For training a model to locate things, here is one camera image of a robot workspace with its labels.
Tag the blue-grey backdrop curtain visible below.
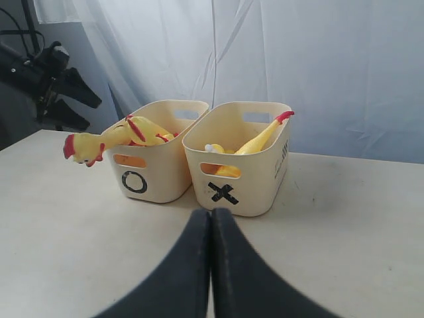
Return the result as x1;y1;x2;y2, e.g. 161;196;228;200
34;1;423;163

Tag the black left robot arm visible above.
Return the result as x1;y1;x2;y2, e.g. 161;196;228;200
1;41;102;131

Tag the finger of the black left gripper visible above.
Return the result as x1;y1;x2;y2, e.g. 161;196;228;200
42;99;90;131
61;68;102;109

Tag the cream bin marked circle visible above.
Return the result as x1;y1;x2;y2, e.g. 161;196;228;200
105;100;209;203

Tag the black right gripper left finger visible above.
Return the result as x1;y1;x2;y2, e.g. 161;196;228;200
96;209;211;318

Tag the cream bin marked cross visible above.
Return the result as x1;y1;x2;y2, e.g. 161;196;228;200
182;101;292;217

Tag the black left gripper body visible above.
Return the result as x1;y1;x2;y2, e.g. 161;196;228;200
23;41;70;123

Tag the rubber chicken with white tape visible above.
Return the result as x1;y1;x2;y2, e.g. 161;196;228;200
205;144;225;154

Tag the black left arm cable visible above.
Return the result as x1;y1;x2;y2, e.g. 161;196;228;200
0;6;47;64

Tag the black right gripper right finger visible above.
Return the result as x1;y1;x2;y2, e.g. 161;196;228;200
211;208;335;317

